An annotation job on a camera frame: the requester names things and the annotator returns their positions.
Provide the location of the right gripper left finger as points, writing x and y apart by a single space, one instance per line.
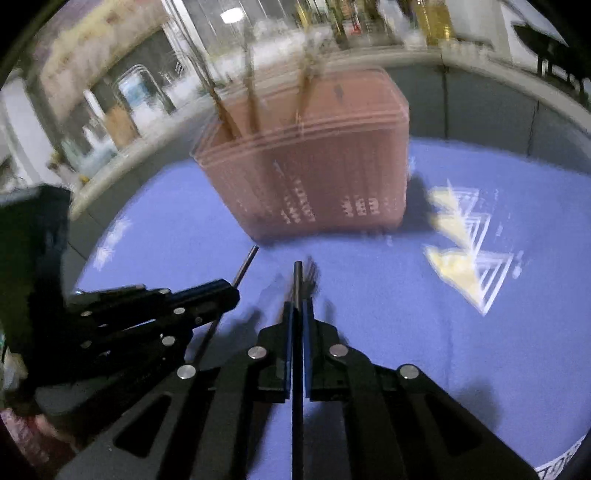
202 425

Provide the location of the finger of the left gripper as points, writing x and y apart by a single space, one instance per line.
111 330

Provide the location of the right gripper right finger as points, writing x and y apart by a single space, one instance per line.
399 423

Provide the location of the dark chopstick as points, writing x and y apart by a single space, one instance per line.
297 362
227 306

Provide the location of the wooden cutting board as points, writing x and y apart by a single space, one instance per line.
120 126

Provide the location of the pink perforated utensil basket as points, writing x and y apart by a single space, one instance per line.
341 165

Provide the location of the black wok on stove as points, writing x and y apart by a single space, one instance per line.
555 59

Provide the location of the yellow cooking oil bottle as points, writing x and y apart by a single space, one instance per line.
434 20

